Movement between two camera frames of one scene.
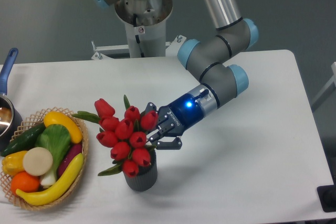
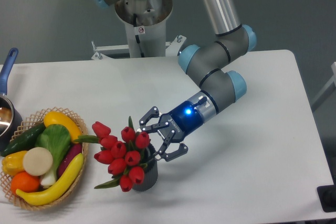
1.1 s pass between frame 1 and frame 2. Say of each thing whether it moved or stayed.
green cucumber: stayed
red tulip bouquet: moved
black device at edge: stayed
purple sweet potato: stayed
